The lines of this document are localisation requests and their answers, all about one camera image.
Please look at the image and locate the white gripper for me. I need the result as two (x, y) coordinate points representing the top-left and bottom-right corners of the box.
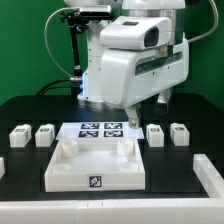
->
(100, 41), (189, 129)

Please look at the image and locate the white square tabletop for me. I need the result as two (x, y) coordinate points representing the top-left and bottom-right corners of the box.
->
(44, 138), (145, 192)

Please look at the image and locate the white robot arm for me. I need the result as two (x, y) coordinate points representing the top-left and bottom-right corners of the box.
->
(64, 0), (190, 128)

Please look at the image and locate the white tag sheet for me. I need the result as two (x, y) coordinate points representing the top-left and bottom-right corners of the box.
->
(56, 122), (144, 140)

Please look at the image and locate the white block left edge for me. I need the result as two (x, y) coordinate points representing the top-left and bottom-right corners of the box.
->
(0, 157), (5, 179)

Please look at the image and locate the black camera stand pole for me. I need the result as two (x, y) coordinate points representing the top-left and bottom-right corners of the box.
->
(70, 27), (82, 104)

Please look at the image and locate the grey cable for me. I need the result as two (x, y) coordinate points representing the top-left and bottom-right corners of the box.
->
(43, 6), (83, 83)

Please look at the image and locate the white L-shaped wall fixture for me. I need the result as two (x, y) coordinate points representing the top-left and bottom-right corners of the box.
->
(0, 154), (224, 224)

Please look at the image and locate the black cable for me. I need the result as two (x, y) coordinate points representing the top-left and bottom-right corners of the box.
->
(38, 78), (81, 97)

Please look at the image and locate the black camera on stand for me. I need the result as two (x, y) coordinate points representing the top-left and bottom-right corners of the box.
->
(60, 5), (114, 25)

